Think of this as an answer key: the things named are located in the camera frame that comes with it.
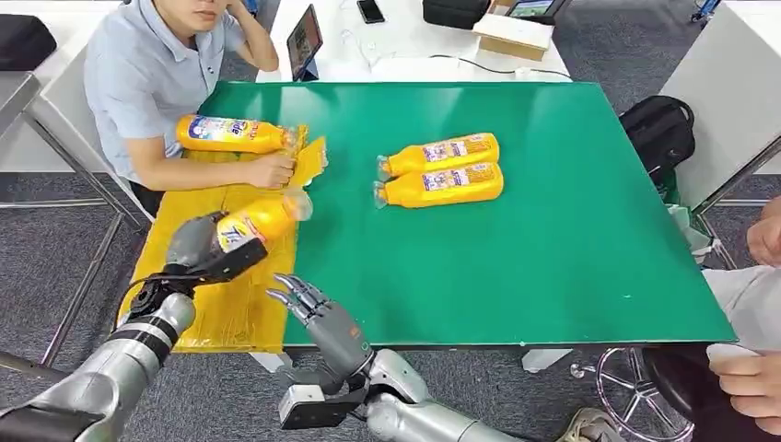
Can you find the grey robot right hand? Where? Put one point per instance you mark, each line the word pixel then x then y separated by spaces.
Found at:
pixel 338 341

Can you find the person's right hand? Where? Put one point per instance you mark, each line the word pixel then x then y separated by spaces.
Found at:
pixel 273 171
pixel 767 235

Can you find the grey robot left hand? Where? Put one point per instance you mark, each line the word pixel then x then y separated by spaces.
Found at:
pixel 192 244

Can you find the person's left hand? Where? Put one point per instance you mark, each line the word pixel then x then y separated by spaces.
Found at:
pixel 753 384

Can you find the orange plastic bottle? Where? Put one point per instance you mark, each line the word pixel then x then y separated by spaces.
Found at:
pixel 226 134
pixel 415 189
pixel 262 222
pixel 415 157

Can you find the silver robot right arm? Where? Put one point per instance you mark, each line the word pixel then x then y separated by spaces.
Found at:
pixel 415 421

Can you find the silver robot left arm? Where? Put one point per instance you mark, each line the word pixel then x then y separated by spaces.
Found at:
pixel 122 360

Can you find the white table foot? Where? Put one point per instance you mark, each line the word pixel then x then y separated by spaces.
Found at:
pixel 268 361
pixel 546 360

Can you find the person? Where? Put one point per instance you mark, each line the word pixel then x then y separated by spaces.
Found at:
pixel 744 305
pixel 140 79

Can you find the black chair seat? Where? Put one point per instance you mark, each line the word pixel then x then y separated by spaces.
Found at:
pixel 677 378

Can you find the pale plastic bag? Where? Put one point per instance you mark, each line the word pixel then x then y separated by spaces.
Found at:
pixel 689 229

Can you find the yellow plastic sheet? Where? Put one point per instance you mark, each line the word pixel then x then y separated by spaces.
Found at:
pixel 244 305

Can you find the chrome chair base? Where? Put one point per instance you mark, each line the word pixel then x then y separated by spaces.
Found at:
pixel 637 393

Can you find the black tablet on stand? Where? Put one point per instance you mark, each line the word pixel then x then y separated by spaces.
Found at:
pixel 304 43

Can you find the white table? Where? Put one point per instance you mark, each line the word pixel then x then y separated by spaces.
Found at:
pixel 403 49
pixel 726 104

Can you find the black backpack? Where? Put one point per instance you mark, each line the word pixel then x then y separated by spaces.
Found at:
pixel 658 134

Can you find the person's beige shoe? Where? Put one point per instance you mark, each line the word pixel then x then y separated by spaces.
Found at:
pixel 589 427

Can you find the black smartphone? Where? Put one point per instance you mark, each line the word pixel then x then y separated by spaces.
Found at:
pixel 370 11

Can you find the green table mat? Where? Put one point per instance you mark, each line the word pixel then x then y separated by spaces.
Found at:
pixel 549 256

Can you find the black bag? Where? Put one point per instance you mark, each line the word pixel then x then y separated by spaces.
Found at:
pixel 454 12

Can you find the white power adapter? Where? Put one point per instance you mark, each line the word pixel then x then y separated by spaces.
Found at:
pixel 523 72

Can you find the flat cardboard box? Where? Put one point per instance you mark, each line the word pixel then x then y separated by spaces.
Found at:
pixel 512 36

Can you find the black device with screen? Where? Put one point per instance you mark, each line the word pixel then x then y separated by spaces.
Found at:
pixel 536 8

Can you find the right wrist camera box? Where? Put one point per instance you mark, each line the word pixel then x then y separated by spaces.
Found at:
pixel 305 405

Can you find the steel table frame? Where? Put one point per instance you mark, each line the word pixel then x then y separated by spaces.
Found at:
pixel 85 177

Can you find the blue metal frame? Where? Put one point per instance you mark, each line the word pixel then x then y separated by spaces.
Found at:
pixel 708 8

